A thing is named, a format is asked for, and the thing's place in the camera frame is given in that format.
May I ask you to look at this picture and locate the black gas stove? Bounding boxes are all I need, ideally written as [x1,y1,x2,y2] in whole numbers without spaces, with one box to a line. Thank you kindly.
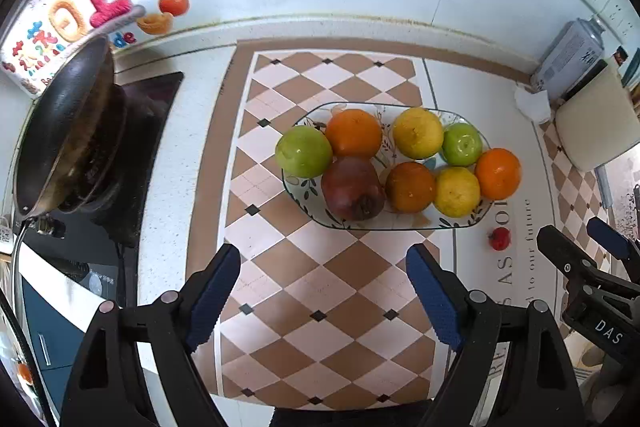
[15,71,185,308]

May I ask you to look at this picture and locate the blue base cabinet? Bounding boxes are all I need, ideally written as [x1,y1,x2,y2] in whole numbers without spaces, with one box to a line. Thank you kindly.
[20,277,76,368]

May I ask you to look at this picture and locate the dark reddish orange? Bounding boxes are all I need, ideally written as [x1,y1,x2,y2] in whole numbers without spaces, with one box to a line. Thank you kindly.
[385,161,437,214]

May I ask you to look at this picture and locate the green apple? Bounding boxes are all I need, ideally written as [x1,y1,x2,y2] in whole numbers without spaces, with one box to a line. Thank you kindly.
[441,123,484,168]
[275,125,334,179]

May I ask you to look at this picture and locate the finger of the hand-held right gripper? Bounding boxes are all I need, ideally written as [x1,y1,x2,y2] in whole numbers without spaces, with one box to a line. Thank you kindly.
[586,216,640,265]
[536,225,598,280]

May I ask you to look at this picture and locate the colourful wall stickers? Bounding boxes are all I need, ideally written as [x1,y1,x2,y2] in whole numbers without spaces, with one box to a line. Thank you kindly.
[0,0,191,98]

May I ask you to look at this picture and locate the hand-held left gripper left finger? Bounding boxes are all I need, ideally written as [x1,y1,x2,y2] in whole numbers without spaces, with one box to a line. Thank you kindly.
[59,243,242,427]

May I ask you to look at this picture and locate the black frying pan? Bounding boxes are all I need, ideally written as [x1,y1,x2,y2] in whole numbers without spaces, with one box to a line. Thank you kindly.
[12,34,118,268]

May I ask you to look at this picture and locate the grey spray can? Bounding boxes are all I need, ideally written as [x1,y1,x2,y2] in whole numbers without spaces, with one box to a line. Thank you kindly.
[530,18,608,100]

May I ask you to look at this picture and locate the small white jar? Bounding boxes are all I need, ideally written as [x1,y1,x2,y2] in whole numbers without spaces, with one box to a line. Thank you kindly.
[0,217,16,258]

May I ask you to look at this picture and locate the brown red pomegranate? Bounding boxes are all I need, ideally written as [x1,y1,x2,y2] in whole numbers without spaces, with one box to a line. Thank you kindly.
[321,157,387,222]

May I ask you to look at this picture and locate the beige cutting board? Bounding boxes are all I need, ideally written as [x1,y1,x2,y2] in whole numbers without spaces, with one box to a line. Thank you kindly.
[555,64,636,172]

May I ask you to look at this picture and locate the crumpled white tissue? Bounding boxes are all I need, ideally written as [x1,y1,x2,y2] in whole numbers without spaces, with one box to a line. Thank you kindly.
[514,87,552,124]

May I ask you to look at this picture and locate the checkered table mat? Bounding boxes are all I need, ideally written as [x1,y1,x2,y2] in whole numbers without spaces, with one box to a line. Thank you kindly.
[192,38,616,410]

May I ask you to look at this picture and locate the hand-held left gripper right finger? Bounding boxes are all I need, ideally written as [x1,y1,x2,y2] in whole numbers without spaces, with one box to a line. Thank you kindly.
[406,243,586,427]

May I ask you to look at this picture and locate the oval patterned plate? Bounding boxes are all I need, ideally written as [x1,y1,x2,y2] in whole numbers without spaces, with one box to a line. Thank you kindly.
[281,102,493,231]

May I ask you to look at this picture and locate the small red berry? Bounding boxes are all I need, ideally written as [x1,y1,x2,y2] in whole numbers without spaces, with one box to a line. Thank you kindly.
[489,228,512,252]

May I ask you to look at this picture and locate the yellow lemon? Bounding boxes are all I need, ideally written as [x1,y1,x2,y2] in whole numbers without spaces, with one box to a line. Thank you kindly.
[392,107,445,160]
[432,167,482,219]

